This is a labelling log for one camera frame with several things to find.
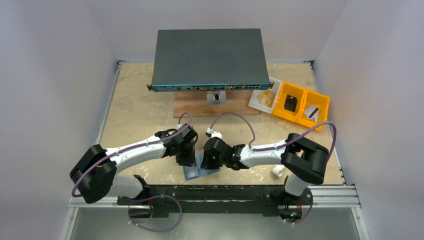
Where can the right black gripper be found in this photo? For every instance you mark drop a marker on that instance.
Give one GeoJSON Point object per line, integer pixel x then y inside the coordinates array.
{"type": "Point", "coordinates": [208, 162]}

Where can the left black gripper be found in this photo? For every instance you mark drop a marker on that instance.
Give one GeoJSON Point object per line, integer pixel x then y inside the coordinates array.
{"type": "Point", "coordinates": [189, 160]}

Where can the blue card holder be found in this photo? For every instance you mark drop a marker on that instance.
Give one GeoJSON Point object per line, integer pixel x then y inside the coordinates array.
{"type": "Point", "coordinates": [199, 159]}

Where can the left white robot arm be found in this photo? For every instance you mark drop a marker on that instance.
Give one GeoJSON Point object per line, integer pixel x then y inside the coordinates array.
{"type": "Point", "coordinates": [96, 174]}

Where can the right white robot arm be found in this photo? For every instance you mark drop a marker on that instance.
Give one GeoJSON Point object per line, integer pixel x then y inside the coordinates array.
{"type": "Point", "coordinates": [304, 158]}

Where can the clear plastic card sleeves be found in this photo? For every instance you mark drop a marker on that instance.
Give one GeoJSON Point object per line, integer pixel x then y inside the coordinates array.
{"type": "Point", "coordinates": [193, 172]}

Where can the white black card in bin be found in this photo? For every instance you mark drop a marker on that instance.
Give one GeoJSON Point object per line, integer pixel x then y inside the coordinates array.
{"type": "Point", "coordinates": [312, 113]}

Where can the wooden board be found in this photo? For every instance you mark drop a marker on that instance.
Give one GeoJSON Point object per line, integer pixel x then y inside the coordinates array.
{"type": "Point", "coordinates": [196, 103]}

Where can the white pvc pipe fitting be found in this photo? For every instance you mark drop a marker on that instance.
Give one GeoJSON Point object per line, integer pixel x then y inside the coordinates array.
{"type": "Point", "coordinates": [278, 170]}

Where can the white tray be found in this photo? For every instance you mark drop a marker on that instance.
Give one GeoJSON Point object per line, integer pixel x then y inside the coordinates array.
{"type": "Point", "coordinates": [255, 103]}

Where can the amber item in tray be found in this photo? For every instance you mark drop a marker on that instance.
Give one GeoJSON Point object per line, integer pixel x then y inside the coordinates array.
{"type": "Point", "coordinates": [266, 98]}

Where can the black block in bin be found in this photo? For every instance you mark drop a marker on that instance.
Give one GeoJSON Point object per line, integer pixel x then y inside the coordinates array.
{"type": "Point", "coordinates": [290, 103]}

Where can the yellow bin left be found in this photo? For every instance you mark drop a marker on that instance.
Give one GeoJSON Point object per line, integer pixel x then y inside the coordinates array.
{"type": "Point", "coordinates": [288, 89]}

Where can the yellow bin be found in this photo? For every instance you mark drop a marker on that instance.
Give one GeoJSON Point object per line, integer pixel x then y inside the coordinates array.
{"type": "Point", "coordinates": [288, 89]}
{"type": "Point", "coordinates": [319, 100]}

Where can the yellow bin right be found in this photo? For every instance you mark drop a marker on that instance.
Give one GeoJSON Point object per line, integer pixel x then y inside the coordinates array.
{"type": "Point", "coordinates": [319, 100]}

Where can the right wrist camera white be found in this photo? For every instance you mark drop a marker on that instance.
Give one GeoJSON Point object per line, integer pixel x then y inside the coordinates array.
{"type": "Point", "coordinates": [210, 133]}

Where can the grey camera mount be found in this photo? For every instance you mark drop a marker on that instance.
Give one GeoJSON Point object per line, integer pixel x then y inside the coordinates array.
{"type": "Point", "coordinates": [216, 97]}

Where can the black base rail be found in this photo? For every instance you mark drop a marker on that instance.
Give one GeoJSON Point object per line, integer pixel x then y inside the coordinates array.
{"type": "Point", "coordinates": [266, 200]}

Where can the grey network switch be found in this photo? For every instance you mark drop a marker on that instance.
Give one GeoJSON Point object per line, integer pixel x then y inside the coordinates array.
{"type": "Point", "coordinates": [209, 60]}

